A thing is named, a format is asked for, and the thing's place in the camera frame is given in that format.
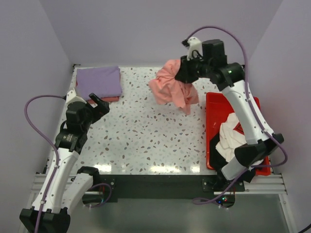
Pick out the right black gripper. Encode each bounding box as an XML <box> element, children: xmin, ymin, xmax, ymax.
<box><xmin>175</xmin><ymin>52</ymin><xmax>213</xmax><ymax>83</ymax></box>

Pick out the salmon pink t shirt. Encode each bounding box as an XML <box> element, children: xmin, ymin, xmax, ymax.
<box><xmin>148</xmin><ymin>59</ymin><xmax>199</xmax><ymax>115</ymax></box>

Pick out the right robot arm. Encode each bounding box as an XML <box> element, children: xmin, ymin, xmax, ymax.
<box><xmin>175</xmin><ymin>37</ymin><xmax>284</xmax><ymax>191</ymax></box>

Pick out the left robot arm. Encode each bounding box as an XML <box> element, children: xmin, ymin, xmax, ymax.
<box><xmin>19</xmin><ymin>90</ymin><xmax>111</xmax><ymax>233</ymax></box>

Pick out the folded dark pink t shirt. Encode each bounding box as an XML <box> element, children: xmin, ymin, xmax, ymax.
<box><xmin>75</xmin><ymin>80</ymin><xmax>120</xmax><ymax>103</ymax></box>

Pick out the folded purple t shirt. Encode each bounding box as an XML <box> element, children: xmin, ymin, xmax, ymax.
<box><xmin>76</xmin><ymin>66</ymin><xmax>122</xmax><ymax>100</ymax></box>

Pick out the red plastic bin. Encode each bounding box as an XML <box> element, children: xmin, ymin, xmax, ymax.
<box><xmin>206</xmin><ymin>92</ymin><xmax>272</xmax><ymax>176</ymax></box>

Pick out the white t shirt red print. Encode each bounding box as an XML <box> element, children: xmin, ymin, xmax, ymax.
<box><xmin>215</xmin><ymin>112</ymin><xmax>264</xmax><ymax>170</ymax></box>

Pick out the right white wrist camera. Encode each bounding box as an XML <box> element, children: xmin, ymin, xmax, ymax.
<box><xmin>182</xmin><ymin>36</ymin><xmax>203</xmax><ymax>61</ymax></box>

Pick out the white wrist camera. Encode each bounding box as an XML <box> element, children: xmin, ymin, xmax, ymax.
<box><xmin>182</xmin><ymin>36</ymin><xmax>203</xmax><ymax>61</ymax></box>
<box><xmin>66</xmin><ymin>88</ymin><xmax>86</xmax><ymax>105</ymax></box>

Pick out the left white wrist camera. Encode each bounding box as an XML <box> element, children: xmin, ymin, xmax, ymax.
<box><xmin>66</xmin><ymin>88</ymin><xmax>86</xmax><ymax>105</ymax></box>

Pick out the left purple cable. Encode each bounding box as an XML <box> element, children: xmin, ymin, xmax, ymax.
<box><xmin>23</xmin><ymin>95</ymin><xmax>68</xmax><ymax>233</ymax></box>

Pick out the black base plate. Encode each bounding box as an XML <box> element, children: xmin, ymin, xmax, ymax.
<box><xmin>82</xmin><ymin>175</ymin><xmax>245</xmax><ymax>204</ymax></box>

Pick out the aluminium table frame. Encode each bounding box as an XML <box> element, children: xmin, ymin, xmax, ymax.
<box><xmin>29</xmin><ymin>63</ymin><xmax>289</xmax><ymax>212</ymax></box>

